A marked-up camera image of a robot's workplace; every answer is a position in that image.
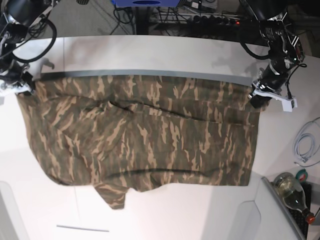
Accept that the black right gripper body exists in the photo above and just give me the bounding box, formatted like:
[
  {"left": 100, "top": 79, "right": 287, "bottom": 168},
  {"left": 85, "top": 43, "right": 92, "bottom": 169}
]
[{"left": 0, "top": 63, "right": 28, "bottom": 88}]

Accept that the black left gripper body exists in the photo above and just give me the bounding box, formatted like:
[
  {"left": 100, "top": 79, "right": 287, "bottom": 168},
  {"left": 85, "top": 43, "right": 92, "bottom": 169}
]
[{"left": 257, "top": 63, "right": 290, "bottom": 94}]

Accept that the camouflage t-shirt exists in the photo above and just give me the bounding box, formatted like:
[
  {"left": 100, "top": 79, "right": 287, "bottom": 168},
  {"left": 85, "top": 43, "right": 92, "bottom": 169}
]
[{"left": 16, "top": 75, "right": 267, "bottom": 210}]

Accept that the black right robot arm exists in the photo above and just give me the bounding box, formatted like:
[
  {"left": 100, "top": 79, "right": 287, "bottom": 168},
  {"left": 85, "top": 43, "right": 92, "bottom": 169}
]
[{"left": 0, "top": 0, "right": 60, "bottom": 97}]

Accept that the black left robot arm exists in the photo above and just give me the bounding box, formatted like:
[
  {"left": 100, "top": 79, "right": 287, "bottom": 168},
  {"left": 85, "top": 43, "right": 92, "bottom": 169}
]
[{"left": 239, "top": 0, "right": 307, "bottom": 112}]

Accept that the green tape roll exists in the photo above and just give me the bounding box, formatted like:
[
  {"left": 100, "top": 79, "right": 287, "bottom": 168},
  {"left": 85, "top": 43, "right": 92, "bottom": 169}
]
[{"left": 295, "top": 168, "right": 309, "bottom": 183}]

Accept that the clear glass bottle red cap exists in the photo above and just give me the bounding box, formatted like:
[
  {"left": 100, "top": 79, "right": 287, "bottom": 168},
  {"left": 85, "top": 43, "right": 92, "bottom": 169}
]
[{"left": 273, "top": 172, "right": 316, "bottom": 225}]

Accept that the black power strip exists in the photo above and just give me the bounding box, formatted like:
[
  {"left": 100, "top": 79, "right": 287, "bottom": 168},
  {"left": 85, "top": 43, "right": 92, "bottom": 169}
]
[{"left": 191, "top": 15, "right": 241, "bottom": 28}]

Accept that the blue box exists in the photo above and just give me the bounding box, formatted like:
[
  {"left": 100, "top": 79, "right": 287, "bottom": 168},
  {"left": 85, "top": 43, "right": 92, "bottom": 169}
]
[{"left": 111, "top": 0, "right": 185, "bottom": 8}]

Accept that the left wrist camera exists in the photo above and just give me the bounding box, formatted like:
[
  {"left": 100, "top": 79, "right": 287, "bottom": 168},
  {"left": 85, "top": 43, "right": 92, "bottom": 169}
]
[{"left": 281, "top": 97, "right": 298, "bottom": 113}]

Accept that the white coiled cable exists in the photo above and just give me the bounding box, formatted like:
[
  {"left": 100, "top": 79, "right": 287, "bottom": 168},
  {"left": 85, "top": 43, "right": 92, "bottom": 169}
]
[{"left": 292, "top": 118, "right": 320, "bottom": 168}]

